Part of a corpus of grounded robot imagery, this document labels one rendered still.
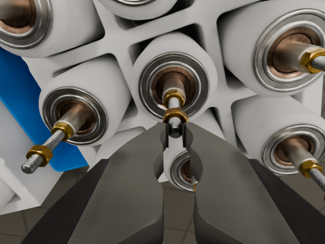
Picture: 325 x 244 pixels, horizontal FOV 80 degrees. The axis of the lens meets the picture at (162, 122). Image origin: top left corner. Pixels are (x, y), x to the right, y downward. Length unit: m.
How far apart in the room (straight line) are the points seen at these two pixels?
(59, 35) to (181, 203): 0.61
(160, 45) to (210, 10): 0.09
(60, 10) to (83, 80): 0.07
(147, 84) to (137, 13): 0.07
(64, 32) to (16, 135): 0.32
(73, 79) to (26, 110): 0.27
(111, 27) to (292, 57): 0.20
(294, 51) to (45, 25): 0.22
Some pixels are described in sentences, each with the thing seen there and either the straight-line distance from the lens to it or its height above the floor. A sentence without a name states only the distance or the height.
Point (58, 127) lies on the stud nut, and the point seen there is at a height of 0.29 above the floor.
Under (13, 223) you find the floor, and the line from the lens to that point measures 1.01.
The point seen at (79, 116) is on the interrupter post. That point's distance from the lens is 0.23.
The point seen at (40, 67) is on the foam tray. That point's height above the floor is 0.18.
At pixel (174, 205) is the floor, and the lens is 0.72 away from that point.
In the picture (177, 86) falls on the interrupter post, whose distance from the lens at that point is 0.18.
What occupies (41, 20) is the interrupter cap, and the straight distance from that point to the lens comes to 0.23.
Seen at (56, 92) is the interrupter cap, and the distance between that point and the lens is 0.24.
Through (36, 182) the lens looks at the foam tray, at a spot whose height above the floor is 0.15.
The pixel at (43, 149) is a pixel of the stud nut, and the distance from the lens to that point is 0.19.
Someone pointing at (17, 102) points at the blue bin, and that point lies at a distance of 0.49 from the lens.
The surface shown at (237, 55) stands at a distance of 0.23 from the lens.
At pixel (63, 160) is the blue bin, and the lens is 0.53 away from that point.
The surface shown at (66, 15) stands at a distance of 0.23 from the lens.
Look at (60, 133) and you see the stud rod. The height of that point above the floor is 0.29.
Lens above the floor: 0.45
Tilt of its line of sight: 62 degrees down
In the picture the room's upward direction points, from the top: 176 degrees counter-clockwise
